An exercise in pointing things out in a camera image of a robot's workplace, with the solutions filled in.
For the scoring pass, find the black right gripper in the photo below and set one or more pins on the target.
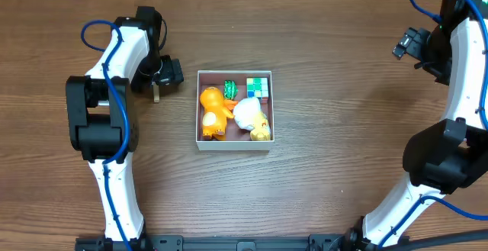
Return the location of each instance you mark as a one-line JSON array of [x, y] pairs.
[[415, 43]]

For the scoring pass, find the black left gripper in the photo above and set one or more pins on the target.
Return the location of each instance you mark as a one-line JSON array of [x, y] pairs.
[[168, 72]]

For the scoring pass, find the white wooden rattle drum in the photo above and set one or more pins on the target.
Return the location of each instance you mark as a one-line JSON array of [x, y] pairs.
[[156, 95]]

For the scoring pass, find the orange dinosaur figure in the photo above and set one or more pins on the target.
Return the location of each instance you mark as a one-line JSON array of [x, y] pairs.
[[216, 114]]

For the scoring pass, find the green round spinning top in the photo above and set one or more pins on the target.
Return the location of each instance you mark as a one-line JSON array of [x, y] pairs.
[[230, 89]]

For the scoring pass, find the white plush duck toy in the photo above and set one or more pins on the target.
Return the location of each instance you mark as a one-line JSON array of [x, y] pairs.
[[248, 115]]

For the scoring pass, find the multicoloured puzzle cube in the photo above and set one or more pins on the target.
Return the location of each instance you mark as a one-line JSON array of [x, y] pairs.
[[258, 87]]

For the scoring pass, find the white box with pink inside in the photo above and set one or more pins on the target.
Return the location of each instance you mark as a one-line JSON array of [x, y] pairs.
[[236, 138]]

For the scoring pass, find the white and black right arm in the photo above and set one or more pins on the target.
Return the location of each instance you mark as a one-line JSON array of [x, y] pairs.
[[450, 154]]

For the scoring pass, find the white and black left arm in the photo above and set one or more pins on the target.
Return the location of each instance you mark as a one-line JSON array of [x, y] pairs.
[[103, 125]]

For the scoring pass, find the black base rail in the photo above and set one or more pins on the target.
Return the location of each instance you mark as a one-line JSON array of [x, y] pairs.
[[312, 242]]

